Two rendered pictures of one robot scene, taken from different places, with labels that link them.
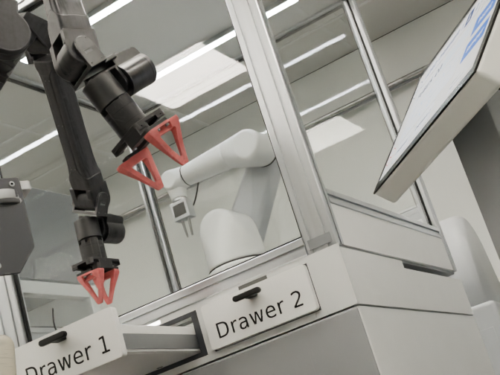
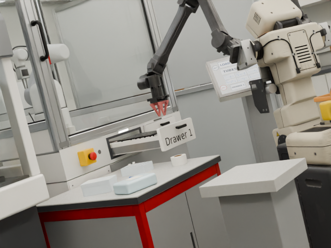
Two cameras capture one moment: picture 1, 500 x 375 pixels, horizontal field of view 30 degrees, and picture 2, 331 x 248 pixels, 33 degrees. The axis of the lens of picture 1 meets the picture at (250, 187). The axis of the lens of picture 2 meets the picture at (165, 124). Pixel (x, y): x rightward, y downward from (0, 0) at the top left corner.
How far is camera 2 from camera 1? 3.53 m
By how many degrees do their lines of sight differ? 80
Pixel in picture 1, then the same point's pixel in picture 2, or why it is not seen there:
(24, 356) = (164, 132)
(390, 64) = not seen: outside the picture
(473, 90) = not seen: hidden behind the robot
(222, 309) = (152, 128)
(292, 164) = (166, 76)
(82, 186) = (164, 62)
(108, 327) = (190, 125)
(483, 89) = not seen: hidden behind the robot
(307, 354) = (173, 150)
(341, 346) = (181, 148)
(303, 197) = (170, 90)
